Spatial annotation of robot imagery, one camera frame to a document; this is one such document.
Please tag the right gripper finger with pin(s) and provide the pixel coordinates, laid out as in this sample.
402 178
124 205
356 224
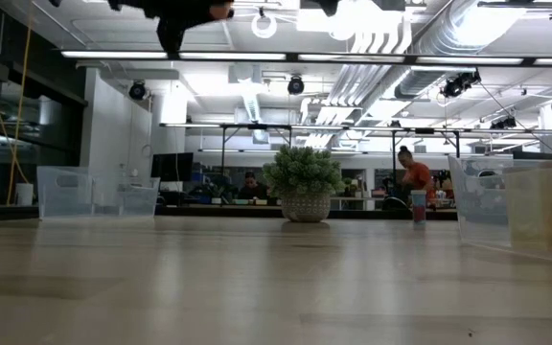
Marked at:
321 5

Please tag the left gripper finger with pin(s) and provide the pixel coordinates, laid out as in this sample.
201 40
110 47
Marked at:
201 9

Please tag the clear plastic bin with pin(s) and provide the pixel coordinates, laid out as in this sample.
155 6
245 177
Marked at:
94 201
487 215

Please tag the black aluminium table frame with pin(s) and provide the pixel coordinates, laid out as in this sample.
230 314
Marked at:
209 212

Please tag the white cylinder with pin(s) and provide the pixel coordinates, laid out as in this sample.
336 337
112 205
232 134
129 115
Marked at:
24 194

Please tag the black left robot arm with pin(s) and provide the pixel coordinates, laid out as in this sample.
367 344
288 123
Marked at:
132 4

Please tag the green potted artificial plant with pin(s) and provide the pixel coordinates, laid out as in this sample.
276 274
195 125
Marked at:
303 182

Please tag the black background station frame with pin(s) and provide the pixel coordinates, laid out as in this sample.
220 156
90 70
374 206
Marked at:
394 163

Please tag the black computer monitor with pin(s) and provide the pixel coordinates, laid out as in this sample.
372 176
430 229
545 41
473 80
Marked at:
171 167

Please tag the black ceiling camera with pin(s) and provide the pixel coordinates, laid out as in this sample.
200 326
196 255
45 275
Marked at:
137 90
503 123
295 85
455 86

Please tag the person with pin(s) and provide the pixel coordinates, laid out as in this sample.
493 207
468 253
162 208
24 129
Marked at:
252 189
417 175

